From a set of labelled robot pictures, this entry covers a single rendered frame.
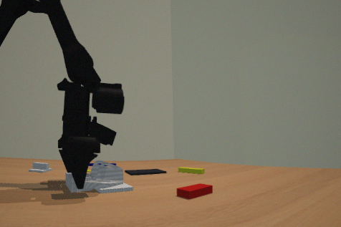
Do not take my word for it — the yellow-green flat bar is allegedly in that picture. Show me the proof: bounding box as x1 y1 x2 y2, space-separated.
178 167 205 174

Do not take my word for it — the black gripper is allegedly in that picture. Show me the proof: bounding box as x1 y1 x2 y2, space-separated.
58 109 100 189

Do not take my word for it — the red rectangular block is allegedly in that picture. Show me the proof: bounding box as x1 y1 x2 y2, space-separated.
176 184 213 200

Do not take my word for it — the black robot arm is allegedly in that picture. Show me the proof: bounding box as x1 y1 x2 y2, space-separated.
0 0 124 145

